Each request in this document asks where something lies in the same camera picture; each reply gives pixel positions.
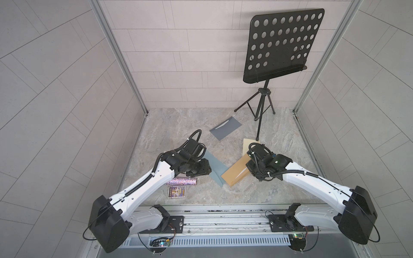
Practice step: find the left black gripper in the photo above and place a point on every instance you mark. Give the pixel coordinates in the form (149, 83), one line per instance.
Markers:
(204, 170)

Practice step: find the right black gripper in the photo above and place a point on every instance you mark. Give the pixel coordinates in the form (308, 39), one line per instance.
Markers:
(248, 165)

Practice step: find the teal blue envelope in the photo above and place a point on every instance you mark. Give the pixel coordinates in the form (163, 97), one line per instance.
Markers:
(218, 169)

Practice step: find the tan kraft envelope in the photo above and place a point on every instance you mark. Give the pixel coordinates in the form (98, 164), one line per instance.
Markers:
(237, 172)

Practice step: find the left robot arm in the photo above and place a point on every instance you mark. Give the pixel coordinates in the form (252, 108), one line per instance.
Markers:
(112, 220)

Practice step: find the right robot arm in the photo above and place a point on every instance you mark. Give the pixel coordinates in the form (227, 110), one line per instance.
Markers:
(349, 210)

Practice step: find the cream yellow envelope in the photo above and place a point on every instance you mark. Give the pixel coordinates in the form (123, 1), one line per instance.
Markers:
(246, 143)

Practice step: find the dark grey envelope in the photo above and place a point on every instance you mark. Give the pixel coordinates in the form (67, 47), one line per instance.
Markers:
(225, 128)

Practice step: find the glittery purple microphone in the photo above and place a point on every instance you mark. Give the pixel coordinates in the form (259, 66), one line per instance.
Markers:
(182, 181)

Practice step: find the small colourful picture card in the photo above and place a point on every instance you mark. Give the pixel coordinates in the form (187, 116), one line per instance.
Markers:
(176, 192)

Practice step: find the white ventilation grille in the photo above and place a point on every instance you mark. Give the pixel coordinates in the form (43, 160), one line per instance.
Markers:
(227, 241)

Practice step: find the right green circuit board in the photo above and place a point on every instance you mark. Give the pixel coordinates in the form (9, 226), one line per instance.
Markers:
(298, 242)

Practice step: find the green circuit board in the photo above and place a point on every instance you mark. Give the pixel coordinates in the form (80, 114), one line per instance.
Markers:
(298, 242)
(159, 245)

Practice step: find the left green circuit board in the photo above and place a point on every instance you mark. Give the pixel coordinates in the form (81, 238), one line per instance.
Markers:
(159, 245)

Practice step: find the black perforated music stand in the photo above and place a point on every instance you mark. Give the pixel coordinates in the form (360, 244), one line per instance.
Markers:
(278, 45)

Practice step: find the aluminium rail frame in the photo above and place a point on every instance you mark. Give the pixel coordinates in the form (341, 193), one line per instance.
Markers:
(247, 219)

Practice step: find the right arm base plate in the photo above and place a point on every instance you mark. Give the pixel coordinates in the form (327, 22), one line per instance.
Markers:
(281, 223)

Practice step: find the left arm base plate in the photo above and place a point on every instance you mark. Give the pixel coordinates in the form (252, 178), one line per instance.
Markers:
(170, 225)

